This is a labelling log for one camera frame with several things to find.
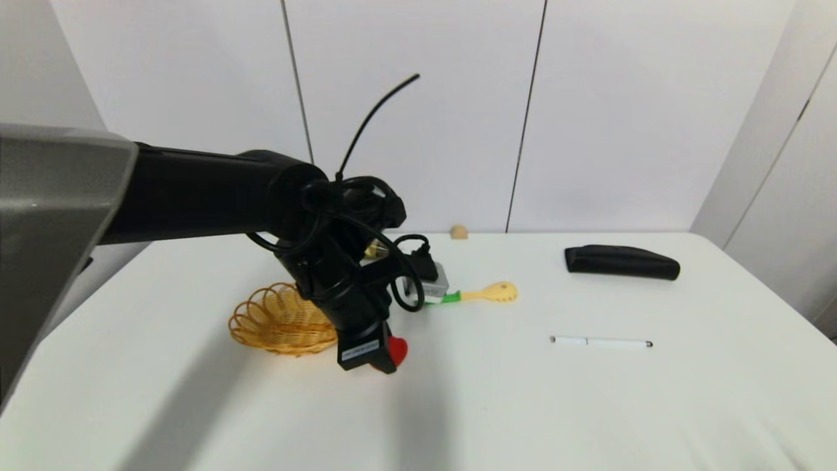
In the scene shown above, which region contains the black zip tie tail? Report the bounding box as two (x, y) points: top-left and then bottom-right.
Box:
(335, 73), (420, 181)

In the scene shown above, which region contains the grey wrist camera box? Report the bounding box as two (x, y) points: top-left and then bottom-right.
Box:
(404, 262), (451, 303)

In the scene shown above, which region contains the black looping arm cable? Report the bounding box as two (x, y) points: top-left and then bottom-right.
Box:
(247, 175), (440, 313)

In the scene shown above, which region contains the black pencil case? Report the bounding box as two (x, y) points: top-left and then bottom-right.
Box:
(564, 245), (681, 281)

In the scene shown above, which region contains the yellow spoon with green handle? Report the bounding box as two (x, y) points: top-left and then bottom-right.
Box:
(424, 281), (518, 305)

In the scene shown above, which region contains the yellow woven wicker basket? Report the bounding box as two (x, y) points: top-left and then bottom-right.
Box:
(228, 283), (339, 357)

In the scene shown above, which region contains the grey robot torso cover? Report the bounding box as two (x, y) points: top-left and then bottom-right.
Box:
(0, 123), (139, 408)

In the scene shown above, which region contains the white pen with black tip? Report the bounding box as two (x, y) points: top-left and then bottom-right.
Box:
(549, 336), (653, 349)

